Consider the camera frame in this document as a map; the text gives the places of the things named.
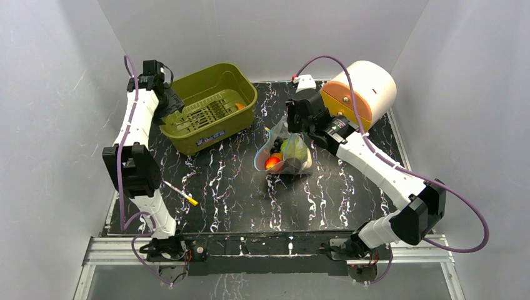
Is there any green cabbage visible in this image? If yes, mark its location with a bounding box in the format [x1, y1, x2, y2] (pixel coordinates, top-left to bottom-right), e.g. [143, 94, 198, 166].
[282, 134, 311, 164]

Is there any clear zip top bag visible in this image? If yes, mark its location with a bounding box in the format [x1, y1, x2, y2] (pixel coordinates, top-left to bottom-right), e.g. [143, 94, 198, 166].
[254, 116, 313, 175]

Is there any orange fruit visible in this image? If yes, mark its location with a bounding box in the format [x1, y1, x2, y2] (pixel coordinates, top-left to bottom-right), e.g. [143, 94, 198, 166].
[271, 152, 283, 161]

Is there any white mushroom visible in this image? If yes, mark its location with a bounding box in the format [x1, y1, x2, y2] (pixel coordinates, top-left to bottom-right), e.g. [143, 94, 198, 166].
[300, 155, 313, 171]

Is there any red strawberry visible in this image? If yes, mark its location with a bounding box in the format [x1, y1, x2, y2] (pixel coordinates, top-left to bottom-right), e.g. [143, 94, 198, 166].
[265, 156, 283, 172]

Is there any olive green plastic basket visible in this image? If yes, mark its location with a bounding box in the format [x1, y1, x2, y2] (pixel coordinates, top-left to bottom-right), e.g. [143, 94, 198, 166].
[159, 62, 258, 156]

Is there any black grape bunch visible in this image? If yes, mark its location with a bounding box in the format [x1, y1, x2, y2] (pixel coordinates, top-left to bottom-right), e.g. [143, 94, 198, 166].
[269, 137, 284, 155]

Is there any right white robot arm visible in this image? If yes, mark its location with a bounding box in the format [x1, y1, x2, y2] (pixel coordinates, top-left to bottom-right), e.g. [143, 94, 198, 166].
[286, 89, 446, 259]

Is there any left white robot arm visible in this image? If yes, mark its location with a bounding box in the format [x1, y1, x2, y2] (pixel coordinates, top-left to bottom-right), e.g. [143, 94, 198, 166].
[102, 56, 188, 260]

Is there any round drawer cabinet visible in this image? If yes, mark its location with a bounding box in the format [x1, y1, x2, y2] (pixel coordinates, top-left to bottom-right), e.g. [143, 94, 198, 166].
[320, 61, 397, 131]

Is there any yellow capped marker pen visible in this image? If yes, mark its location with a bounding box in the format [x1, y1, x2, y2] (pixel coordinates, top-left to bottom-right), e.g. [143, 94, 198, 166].
[163, 180, 199, 206]

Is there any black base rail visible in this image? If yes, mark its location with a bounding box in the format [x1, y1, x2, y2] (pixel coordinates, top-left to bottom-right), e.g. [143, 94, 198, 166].
[183, 230, 397, 281]

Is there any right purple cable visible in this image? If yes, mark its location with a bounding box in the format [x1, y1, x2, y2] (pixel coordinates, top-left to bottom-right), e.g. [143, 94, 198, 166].
[291, 56, 490, 285]

